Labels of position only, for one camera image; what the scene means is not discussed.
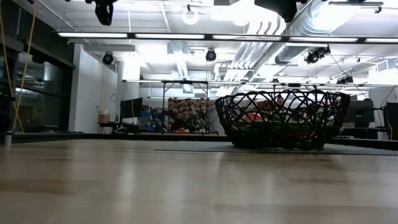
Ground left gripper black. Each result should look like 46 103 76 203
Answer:
84 0 119 27

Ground green onion bunch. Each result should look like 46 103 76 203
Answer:
234 108 335 139

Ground black crossbar with strip lights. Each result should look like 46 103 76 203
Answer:
52 30 398 45

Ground black round ceiling lamp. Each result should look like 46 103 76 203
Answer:
205 48 218 62
101 51 114 65

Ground white ceiling pipes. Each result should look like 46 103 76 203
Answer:
217 17 289 97

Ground black track light cluster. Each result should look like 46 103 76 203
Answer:
303 45 331 65

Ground small black track lights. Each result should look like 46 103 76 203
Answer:
336 75 354 85

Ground black dark monitor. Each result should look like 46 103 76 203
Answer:
119 97 144 119

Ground brown floral patterned quilt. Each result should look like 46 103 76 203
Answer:
167 97 211 133

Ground black wide monitor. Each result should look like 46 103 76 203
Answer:
344 100 376 124

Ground person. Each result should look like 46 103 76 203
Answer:
170 108 200 134

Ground small green plant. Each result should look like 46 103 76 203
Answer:
192 117 208 134

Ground black monitor edge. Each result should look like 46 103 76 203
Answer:
384 101 398 141

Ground white hanging ring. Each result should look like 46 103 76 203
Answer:
181 7 200 26

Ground yellow cable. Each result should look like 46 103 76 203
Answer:
0 2 25 133
12 9 37 133

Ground black background rig frame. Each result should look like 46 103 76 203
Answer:
122 79 398 135

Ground black woven wire basket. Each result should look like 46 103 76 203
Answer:
213 88 351 151

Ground white cylindrical post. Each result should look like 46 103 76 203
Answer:
3 130 13 149

